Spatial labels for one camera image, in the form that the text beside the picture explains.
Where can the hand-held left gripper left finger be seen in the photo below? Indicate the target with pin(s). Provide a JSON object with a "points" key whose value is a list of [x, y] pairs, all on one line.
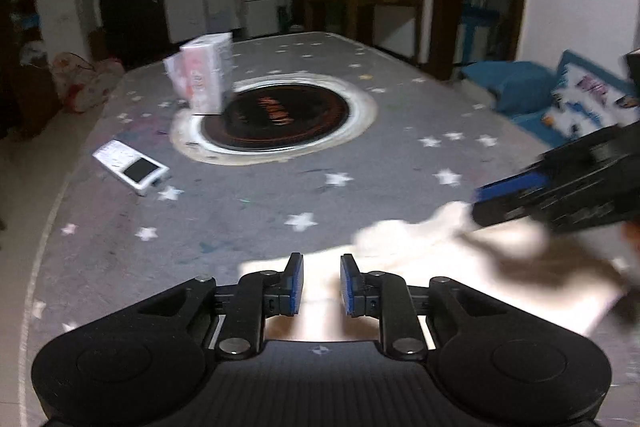
{"points": [[296, 283]]}

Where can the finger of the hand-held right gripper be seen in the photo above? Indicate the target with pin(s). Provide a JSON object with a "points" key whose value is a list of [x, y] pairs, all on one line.
{"points": [[515, 194]]}

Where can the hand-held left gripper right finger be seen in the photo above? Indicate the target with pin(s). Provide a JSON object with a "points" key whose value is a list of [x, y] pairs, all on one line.
{"points": [[348, 285]]}

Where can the white cloth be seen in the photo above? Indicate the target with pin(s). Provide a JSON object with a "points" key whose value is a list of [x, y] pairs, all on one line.
{"points": [[415, 238]]}

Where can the grey star tablecloth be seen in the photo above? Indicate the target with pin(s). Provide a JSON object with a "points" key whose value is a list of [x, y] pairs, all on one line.
{"points": [[380, 187]]}

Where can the blue cushion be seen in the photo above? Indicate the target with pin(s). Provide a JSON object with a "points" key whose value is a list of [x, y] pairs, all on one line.
{"points": [[515, 84]]}

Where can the black round induction hob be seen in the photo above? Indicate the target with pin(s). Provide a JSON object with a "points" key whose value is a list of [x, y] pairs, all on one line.
{"points": [[300, 127]]}

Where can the blue small table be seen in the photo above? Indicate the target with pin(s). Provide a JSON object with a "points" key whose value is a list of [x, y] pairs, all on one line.
{"points": [[477, 19]]}

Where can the white flat device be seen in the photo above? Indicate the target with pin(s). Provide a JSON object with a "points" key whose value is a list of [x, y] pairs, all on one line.
{"points": [[131, 164]]}

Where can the white tissue pack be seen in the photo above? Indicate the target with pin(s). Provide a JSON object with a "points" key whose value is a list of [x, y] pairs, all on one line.
{"points": [[205, 72]]}

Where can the red and white bag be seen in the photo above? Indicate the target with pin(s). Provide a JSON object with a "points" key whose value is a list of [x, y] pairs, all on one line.
{"points": [[85, 79]]}

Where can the dark door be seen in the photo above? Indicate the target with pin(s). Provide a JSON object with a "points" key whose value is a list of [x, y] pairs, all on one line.
{"points": [[132, 2]]}

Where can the dark wooden shelf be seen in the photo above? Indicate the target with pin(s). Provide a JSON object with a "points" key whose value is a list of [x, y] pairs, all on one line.
{"points": [[22, 72]]}

